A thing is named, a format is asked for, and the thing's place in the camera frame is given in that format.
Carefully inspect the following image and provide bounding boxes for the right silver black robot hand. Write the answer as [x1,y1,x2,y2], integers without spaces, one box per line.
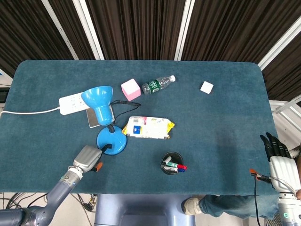
[249,132,297,194]

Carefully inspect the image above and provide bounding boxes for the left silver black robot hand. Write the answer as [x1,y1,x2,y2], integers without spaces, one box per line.
[73,144,113,174]

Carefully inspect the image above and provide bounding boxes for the blue desk lamp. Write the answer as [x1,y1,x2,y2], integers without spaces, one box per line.
[81,85,128,156]

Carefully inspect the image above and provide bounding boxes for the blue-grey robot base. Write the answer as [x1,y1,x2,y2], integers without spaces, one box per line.
[94,193,196,226]

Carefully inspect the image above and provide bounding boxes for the white power strip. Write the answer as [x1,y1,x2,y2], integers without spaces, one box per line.
[58,92,91,116]

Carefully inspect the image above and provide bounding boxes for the blue jeans leg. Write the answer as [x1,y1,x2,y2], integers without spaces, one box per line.
[198,194,280,219]

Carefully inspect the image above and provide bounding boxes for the white yellow wet wipes pack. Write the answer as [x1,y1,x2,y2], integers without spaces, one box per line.
[121,116,175,140]

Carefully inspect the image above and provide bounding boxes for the pink and white cube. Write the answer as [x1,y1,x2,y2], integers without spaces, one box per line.
[120,78,142,102]

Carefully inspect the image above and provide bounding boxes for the blue felt table cover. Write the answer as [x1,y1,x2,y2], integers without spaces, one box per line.
[0,59,280,196]

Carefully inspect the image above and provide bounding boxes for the black pen cup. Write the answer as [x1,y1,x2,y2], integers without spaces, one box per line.
[161,152,184,176]

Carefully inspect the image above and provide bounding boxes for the blue capped marker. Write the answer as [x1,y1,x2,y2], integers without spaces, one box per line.
[164,166,186,173]

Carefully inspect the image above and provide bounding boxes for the red capped marker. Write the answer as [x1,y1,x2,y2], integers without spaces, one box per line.
[169,161,188,170]

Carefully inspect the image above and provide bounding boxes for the white sneaker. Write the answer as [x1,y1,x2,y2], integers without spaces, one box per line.
[183,197,203,215]

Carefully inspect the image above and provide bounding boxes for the clear plastic water bottle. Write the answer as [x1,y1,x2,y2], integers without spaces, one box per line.
[142,75,176,95]

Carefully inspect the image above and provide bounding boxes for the black box device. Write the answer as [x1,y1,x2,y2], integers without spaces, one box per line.
[0,87,10,103]

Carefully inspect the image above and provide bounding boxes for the small white cube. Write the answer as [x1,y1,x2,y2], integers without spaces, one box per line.
[200,81,214,95]

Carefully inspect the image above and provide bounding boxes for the wide white ceiling beam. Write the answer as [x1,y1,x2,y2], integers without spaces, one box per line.
[72,0,105,60]
[174,0,196,61]
[258,17,301,71]

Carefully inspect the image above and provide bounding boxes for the thin white ceiling beam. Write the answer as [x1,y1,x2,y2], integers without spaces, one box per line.
[41,0,79,60]

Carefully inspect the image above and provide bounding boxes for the dark brown pleated curtain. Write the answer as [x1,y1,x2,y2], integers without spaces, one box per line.
[0,0,301,102]

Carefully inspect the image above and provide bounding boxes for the black cable on hand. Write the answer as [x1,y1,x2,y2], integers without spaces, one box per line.
[254,175,262,226]

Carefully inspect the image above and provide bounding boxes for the black floor cable with plug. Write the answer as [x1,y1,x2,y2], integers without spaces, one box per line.
[70,193,97,212]

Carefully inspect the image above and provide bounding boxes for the aluminium frame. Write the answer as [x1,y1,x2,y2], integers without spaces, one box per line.
[269,95,301,132]

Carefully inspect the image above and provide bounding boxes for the white power strip cable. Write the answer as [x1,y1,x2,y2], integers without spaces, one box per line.
[0,107,61,116]

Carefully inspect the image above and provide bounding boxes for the black floor cable bundle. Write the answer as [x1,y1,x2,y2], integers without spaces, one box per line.
[0,192,48,210]

